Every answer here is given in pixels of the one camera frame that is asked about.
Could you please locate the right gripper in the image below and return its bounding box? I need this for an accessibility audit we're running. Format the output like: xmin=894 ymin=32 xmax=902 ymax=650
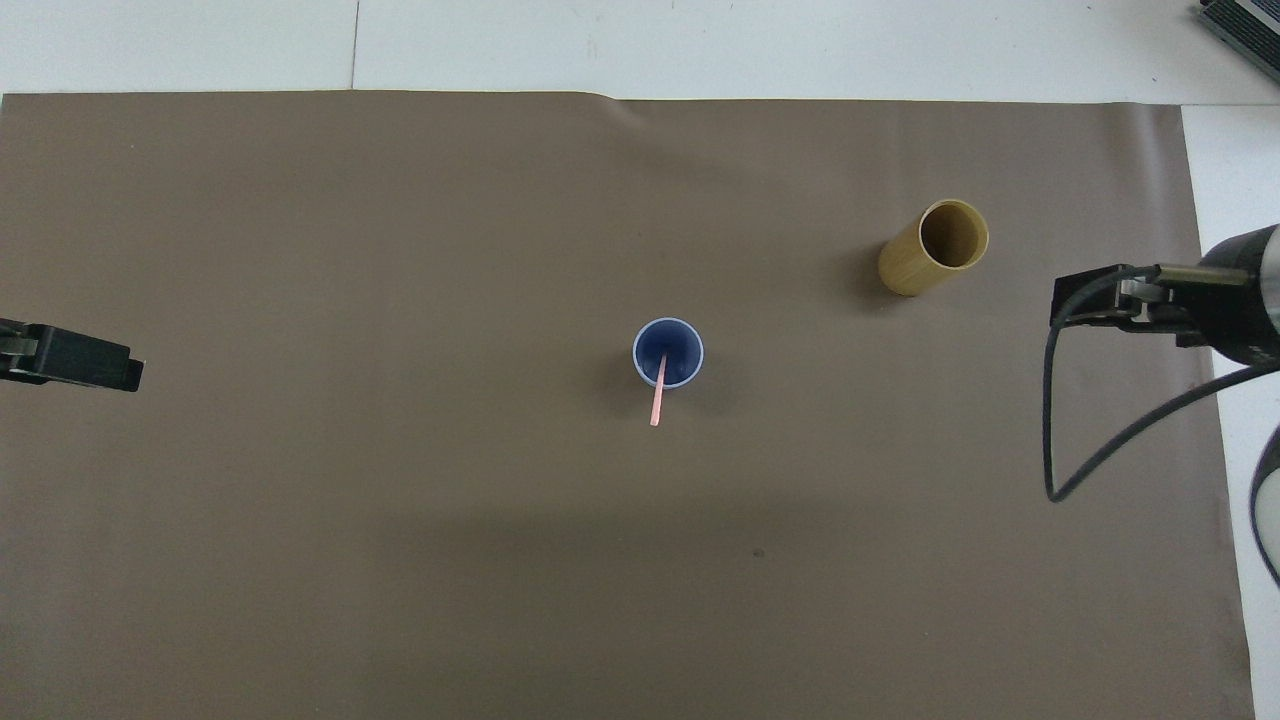
xmin=1152 ymin=228 xmax=1267 ymax=366

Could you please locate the yellow bamboo cup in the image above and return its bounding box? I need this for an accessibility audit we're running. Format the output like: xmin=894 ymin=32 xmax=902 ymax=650
xmin=878 ymin=199 xmax=990 ymax=297

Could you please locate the blue cup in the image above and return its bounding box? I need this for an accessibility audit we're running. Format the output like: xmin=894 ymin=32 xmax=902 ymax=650
xmin=632 ymin=317 xmax=706 ymax=390

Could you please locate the black stand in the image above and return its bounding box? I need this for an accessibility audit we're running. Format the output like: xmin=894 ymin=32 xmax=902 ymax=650
xmin=1197 ymin=0 xmax=1280 ymax=58

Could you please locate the black cable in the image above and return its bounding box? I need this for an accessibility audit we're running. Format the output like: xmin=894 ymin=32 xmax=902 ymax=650
xmin=1042 ymin=264 xmax=1280 ymax=504

